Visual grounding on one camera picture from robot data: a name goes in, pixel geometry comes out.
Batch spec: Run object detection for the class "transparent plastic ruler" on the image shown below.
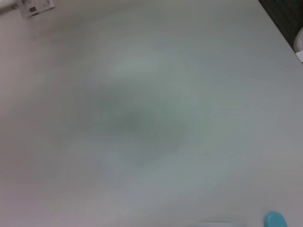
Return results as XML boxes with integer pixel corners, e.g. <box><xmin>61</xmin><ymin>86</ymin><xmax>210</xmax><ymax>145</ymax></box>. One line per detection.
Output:
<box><xmin>20</xmin><ymin>0</ymin><xmax>55</xmax><ymax>18</ymax></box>

